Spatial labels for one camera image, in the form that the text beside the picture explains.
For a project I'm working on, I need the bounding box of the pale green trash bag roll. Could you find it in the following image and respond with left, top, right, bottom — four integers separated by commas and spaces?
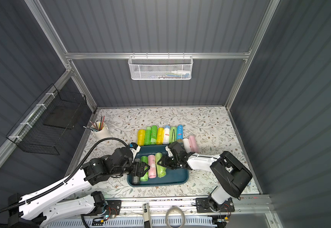
155, 153, 166, 178

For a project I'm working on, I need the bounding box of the pink trash bag roll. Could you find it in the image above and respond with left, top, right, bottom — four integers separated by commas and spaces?
188, 135, 200, 153
147, 154, 157, 179

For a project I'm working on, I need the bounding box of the grey trash bag roll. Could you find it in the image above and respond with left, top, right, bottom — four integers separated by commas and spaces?
132, 176, 141, 186

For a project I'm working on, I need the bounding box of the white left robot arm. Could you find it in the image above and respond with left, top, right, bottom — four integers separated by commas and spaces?
0, 140, 150, 228

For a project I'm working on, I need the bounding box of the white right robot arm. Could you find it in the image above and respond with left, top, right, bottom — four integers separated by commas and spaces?
157, 142, 253, 212

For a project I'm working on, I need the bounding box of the light green trash bag roll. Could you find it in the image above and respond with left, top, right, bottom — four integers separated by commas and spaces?
169, 126, 177, 143

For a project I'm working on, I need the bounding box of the white blue trash bag roll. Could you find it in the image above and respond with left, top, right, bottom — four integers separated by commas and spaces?
163, 125, 171, 144

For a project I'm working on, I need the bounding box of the yellow trash bag roll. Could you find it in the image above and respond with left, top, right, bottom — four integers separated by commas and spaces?
137, 129, 146, 146
156, 127, 164, 145

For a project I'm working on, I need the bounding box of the teal plastic storage box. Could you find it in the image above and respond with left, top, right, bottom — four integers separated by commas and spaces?
127, 145, 189, 188

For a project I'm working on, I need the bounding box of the left yellow trash bag roll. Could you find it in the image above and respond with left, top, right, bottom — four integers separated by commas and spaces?
137, 129, 146, 146

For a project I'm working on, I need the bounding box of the dark green trash bag roll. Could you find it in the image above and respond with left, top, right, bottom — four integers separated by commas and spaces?
150, 125, 158, 145

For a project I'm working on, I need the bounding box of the bright green trash bag roll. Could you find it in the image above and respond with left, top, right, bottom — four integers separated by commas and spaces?
144, 126, 152, 145

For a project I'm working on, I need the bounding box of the white pen cup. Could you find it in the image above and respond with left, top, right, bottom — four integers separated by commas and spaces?
83, 116, 111, 140

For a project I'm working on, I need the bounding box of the grey handheld device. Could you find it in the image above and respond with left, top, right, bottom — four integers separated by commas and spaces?
142, 203, 152, 228

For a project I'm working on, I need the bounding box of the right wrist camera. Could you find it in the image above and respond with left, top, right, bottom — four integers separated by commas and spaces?
165, 144, 174, 157

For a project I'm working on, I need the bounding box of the tape roll ring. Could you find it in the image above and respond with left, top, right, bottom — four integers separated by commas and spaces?
165, 206, 186, 228

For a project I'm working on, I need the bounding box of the black wire wall basket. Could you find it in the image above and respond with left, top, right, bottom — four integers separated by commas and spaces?
6, 86, 87, 155

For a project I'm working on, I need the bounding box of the white wire wall basket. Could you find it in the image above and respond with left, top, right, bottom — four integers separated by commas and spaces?
128, 57, 194, 80

